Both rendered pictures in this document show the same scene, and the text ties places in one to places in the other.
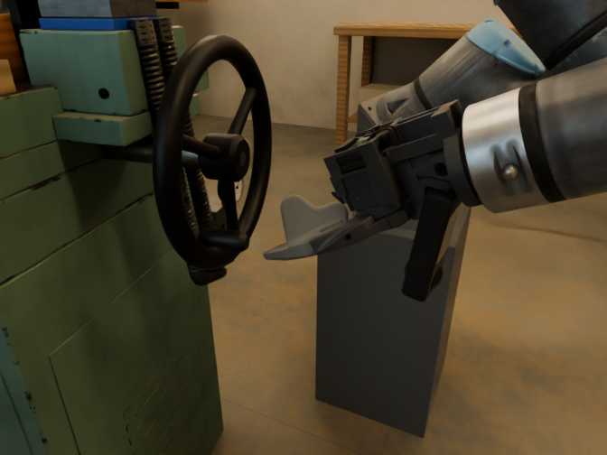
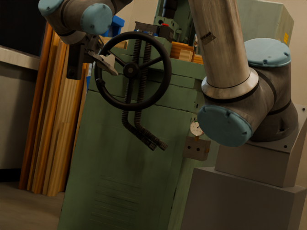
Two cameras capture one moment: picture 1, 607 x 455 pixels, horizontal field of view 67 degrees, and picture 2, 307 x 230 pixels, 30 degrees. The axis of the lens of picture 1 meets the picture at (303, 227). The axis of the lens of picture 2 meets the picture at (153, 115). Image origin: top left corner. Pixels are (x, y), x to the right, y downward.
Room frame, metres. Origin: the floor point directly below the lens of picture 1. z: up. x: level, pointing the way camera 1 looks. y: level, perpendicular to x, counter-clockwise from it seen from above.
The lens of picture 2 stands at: (0.55, -1.98, 0.69)
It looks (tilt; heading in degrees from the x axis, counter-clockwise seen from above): 1 degrees down; 87
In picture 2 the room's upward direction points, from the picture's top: 12 degrees clockwise
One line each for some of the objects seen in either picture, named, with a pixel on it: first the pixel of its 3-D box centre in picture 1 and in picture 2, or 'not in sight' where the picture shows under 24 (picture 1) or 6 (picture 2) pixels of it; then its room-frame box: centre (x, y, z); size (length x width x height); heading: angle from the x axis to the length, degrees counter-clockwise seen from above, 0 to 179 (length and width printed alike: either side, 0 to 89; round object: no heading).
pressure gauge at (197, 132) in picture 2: (228, 190); (198, 130); (0.85, 0.15, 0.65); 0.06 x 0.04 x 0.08; 163
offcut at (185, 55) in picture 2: not in sight; (185, 56); (0.75, 0.26, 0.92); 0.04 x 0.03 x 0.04; 152
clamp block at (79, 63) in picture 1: (113, 66); (149, 49); (0.61, 0.24, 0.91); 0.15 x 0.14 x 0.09; 163
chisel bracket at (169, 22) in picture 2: not in sight; (166, 30); (0.67, 0.44, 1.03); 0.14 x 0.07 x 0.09; 73
